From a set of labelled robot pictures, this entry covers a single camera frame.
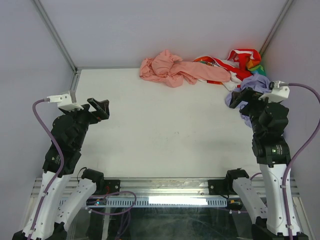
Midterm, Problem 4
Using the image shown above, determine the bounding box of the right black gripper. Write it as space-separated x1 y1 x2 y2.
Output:
229 85 277 136

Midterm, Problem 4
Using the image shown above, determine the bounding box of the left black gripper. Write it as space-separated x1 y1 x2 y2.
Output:
63 97 109 149

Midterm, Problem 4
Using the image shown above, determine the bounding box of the lavender zip jacket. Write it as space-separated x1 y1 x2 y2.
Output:
224 73 271 128

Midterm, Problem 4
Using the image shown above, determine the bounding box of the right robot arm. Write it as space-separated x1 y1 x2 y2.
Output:
223 87 309 240

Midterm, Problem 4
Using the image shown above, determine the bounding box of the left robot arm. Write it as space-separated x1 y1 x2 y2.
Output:
12 98 110 240

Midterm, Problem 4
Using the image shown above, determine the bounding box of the red white colourful garment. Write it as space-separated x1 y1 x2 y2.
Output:
194 48 267 91

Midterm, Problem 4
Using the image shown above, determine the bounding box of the pink garment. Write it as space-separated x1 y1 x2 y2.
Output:
139 49 231 88

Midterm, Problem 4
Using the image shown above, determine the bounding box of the small electronics board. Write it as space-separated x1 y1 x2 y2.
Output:
86 197 108 208

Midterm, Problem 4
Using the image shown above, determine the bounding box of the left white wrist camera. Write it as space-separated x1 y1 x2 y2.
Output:
47 90 84 112

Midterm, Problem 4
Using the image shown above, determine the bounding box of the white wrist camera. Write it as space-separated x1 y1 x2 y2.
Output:
259 81 290 103
47 90 84 112

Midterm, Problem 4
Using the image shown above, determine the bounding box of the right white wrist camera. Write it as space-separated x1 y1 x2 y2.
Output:
259 81 290 103

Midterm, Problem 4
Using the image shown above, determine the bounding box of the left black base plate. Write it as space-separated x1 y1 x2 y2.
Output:
100 179 121 195

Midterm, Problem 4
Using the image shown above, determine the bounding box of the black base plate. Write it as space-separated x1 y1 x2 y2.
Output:
207 179 229 197
100 179 121 195

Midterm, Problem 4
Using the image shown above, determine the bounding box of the aluminium mounting rail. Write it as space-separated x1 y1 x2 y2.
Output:
30 177 300 198

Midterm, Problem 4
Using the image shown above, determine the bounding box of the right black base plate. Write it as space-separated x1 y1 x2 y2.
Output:
207 179 229 197

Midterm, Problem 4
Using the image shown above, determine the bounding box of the blue slotted cable duct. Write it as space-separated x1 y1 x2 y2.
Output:
57 196 243 209

